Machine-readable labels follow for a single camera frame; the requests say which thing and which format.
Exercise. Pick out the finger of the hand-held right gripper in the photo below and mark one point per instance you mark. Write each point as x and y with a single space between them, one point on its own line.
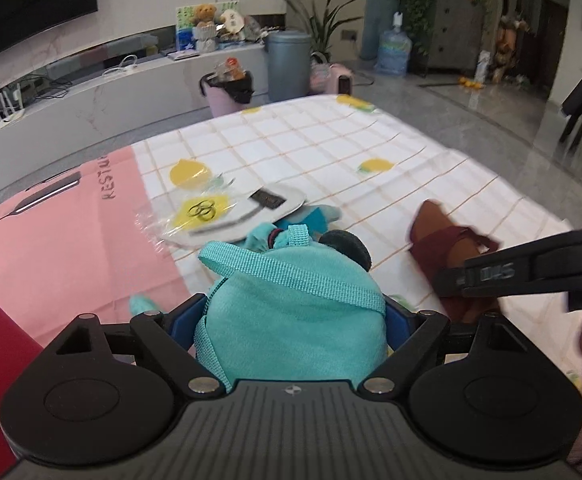
496 274

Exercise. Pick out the brown teddy bear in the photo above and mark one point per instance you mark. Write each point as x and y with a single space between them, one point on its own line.
204 15

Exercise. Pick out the white round plush toy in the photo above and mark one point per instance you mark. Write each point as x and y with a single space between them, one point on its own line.
232 21

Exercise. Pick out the white card packet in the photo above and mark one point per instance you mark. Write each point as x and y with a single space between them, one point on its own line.
271 200

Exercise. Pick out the lemon print checked tablecloth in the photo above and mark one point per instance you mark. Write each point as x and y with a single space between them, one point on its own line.
346 170

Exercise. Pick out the long leaf potted plant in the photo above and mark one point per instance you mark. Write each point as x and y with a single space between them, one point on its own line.
321 30

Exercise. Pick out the grey television console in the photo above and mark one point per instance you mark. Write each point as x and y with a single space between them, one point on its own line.
121 95

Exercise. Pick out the pink paper bag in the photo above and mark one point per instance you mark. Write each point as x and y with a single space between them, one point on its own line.
71 240

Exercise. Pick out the small teal cloth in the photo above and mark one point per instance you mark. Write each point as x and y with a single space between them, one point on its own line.
143 305

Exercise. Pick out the yellow toy on floor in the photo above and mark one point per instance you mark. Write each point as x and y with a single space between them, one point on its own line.
471 84

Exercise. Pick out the blue water jug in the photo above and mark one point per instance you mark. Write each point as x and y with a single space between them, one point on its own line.
393 52

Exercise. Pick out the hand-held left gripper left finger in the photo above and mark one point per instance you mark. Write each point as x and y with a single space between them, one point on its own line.
183 322

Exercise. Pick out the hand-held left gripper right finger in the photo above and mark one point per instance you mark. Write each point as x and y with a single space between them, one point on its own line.
396 322

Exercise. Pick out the dark round soft pouch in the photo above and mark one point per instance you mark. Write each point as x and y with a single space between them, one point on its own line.
346 250

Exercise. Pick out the pink waste bin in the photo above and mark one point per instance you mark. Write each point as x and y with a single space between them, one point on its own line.
228 95

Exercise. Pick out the maroon brown cloth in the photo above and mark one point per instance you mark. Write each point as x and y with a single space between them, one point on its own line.
438 232

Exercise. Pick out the grey lidded trash can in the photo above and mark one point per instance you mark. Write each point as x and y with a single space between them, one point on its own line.
287 67

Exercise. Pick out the blue soft cloth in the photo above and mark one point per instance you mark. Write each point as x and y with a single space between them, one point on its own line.
316 217

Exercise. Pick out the grey chest of drawers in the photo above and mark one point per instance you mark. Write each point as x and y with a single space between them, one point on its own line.
458 35

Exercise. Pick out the white router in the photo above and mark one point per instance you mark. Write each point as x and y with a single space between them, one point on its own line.
6 107

